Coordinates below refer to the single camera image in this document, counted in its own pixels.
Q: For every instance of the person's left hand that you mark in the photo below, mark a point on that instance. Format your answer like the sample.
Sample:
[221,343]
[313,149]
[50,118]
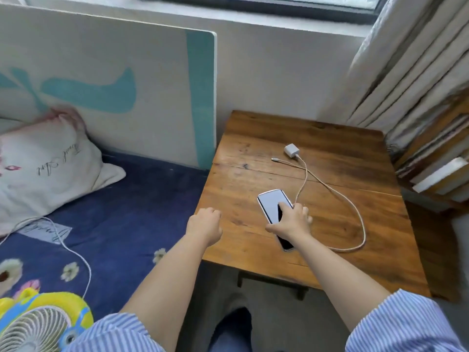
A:
[203,227]

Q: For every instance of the person's right hand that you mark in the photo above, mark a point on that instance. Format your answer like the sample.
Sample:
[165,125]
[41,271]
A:
[293,225]

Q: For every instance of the person's right thumb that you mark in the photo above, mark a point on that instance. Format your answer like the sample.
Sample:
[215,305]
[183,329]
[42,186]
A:
[274,227]

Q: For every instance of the person's left fingers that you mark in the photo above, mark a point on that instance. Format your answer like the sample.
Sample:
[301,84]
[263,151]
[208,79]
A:
[211,218]

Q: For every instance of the white-edged smartphone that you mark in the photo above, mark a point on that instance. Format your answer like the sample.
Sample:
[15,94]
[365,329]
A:
[269,205]

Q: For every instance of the person's left forearm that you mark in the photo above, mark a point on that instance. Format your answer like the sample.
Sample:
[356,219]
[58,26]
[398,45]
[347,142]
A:
[165,289]

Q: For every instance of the person's right forearm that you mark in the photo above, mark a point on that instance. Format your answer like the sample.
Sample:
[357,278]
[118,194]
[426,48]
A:
[329,274]

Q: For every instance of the blue floral bedsheet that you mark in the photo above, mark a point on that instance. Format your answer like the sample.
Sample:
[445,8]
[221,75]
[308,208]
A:
[139,216]

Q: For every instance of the white charger adapter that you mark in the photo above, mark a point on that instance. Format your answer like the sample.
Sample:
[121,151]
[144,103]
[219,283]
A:
[292,149]

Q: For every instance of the brown wooden table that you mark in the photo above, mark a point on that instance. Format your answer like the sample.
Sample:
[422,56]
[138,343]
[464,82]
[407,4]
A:
[348,150]

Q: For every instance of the dark blue trouser leg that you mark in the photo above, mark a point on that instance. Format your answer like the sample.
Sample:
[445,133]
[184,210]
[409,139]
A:
[231,331]

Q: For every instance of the blue striped shirt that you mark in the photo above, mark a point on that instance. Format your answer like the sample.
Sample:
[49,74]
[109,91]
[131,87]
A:
[403,326]

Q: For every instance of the white printed cloth label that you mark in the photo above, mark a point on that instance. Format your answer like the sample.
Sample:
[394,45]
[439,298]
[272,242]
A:
[44,232]

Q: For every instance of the white pink-trimmed pillow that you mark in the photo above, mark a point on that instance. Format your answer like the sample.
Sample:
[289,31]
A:
[44,172]

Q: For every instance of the white teal-printed headboard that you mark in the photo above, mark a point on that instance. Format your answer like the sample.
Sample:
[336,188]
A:
[110,62]

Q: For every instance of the yellow cartoon desk fan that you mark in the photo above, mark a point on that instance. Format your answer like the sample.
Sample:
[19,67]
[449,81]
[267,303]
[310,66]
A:
[36,318]

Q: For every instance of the beige pleated curtain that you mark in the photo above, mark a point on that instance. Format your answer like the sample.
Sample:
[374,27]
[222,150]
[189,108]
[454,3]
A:
[403,62]

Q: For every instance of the dark window frame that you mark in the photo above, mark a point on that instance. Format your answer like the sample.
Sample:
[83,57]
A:
[256,5]

